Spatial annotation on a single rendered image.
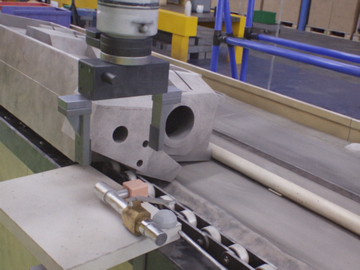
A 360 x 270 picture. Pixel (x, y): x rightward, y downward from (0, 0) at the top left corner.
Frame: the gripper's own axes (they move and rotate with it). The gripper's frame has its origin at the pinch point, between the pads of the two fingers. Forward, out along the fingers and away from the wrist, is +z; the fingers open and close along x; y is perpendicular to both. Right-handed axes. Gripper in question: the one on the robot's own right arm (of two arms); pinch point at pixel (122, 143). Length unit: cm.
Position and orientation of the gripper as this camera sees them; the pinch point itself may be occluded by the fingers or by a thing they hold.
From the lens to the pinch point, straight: 75.9
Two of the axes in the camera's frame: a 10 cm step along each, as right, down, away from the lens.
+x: 7.9, -1.4, 6.0
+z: -0.9, 9.4, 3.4
